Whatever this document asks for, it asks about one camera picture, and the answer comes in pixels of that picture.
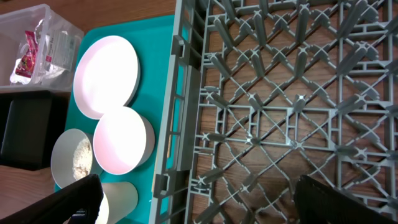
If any black tray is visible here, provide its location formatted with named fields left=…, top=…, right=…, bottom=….
left=1, top=90, right=70, bottom=171

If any wooden chopstick left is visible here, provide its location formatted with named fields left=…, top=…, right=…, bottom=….
left=151, top=136, right=172, bottom=193

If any rice food waste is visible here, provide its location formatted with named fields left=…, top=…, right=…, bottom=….
left=72, top=138, right=93, bottom=180

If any white paper cup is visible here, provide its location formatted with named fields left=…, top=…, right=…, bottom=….
left=95, top=182, right=139, bottom=224

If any teal plastic tray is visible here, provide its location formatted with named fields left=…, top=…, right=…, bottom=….
left=77, top=16, right=174, bottom=223

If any large pink plate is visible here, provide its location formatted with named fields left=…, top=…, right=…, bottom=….
left=73, top=35, right=141, bottom=119

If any red snack wrapper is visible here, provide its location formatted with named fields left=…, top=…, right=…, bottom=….
left=16, top=30, right=39, bottom=78

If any pink bowl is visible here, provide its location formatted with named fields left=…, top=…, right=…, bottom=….
left=93, top=106, right=155, bottom=175

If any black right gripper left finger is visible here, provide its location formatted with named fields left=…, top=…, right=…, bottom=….
left=1, top=174, right=103, bottom=224

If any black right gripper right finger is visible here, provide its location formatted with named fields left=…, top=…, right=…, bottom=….
left=294, top=175, right=395, bottom=224

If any grey dishwasher rack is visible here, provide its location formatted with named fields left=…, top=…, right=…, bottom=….
left=149, top=0, right=397, bottom=223

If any clear plastic waste bin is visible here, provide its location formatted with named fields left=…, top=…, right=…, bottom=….
left=1, top=4, right=84, bottom=93

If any grey bowl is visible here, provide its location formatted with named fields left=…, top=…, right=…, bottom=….
left=50, top=129, right=103, bottom=188

